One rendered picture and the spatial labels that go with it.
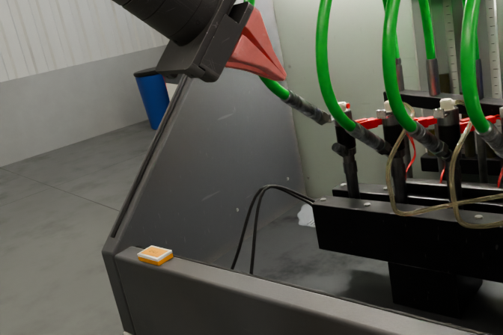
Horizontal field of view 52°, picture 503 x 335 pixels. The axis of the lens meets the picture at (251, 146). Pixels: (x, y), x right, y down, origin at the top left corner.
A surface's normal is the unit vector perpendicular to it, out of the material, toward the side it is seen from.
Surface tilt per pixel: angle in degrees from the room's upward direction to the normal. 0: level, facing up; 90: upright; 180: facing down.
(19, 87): 90
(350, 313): 0
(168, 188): 90
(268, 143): 90
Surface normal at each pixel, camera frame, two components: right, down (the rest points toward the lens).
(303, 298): -0.19, -0.95
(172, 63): -0.72, -0.44
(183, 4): 0.36, 0.43
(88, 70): 0.65, 0.07
